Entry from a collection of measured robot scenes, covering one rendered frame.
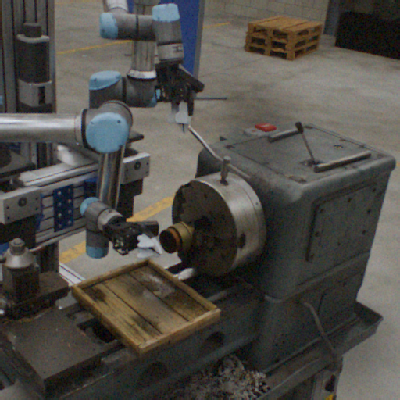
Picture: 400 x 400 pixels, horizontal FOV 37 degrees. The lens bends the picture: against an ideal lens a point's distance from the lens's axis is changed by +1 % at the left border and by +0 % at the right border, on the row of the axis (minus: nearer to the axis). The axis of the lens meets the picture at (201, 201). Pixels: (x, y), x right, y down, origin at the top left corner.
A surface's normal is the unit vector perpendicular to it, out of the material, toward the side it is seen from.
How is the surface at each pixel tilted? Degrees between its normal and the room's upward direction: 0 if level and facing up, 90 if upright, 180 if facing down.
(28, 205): 90
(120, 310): 0
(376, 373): 0
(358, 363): 0
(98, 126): 90
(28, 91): 90
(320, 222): 90
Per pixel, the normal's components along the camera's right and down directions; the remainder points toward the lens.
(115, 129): 0.10, 0.44
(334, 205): 0.66, 0.39
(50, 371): 0.09, -0.89
